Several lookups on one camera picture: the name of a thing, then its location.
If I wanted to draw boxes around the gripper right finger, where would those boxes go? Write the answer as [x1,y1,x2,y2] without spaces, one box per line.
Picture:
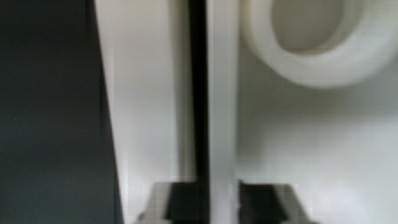
[239,183,312,224]

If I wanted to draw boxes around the white U-shaped obstacle fence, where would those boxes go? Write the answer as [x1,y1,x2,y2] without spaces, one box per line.
[95,0,196,224]

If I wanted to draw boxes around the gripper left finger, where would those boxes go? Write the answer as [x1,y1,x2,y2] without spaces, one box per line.
[138,182,205,224]

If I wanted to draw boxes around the white square table top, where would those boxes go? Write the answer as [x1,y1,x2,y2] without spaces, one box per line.
[207,0,398,224]

